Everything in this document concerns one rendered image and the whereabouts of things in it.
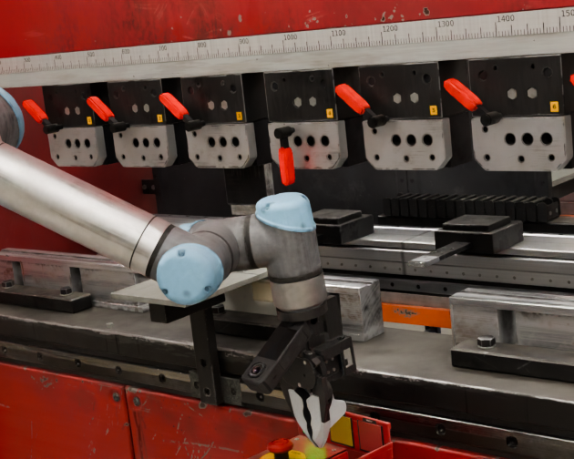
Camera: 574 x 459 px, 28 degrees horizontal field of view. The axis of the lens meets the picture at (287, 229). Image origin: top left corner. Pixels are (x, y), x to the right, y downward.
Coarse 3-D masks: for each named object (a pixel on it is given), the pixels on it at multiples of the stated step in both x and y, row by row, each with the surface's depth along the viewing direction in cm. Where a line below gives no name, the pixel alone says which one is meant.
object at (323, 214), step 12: (324, 216) 224; (336, 216) 222; (348, 216) 223; (360, 216) 226; (372, 216) 226; (324, 228) 221; (336, 228) 219; (348, 228) 221; (360, 228) 224; (372, 228) 227; (324, 240) 222; (336, 240) 220; (348, 240) 221
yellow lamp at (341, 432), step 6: (342, 420) 172; (348, 420) 171; (336, 426) 173; (342, 426) 172; (348, 426) 171; (336, 432) 174; (342, 432) 173; (348, 432) 172; (336, 438) 174; (342, 438) 173; (348, 438) 172; (348, 444) 172
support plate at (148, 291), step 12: (228, 276) 197; (240, 276) 196; (252, 276) 195; (264, 276) 197; (132, 288) 196; (144, 288) 195; (156, 288) 194; (228, 288) 190; (132, 300) 191; (144, 300) 189; (156, 300) 187; (168, 300) 185; (204, 300) 186
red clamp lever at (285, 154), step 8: (280, 128) 188; (288, 128) 189; (280, 136) 188; (288, 136) 190; (288, 144) 190; (280, 152) 189; (288, 152) 190; (280, 160) 190; (288, 160) 190; (280, 168) 191; (288, 168) 190; (288, 176) 190; (288, 184) 191
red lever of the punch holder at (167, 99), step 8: (160, 96) 205; (168, 96) 205; (168, 104) 204; (176, 104) 204; (176, 112) 203; (184, 112) 203; (184, 120) 203; (192, 120) 202; (192, 128) 201; (200, 128) 203
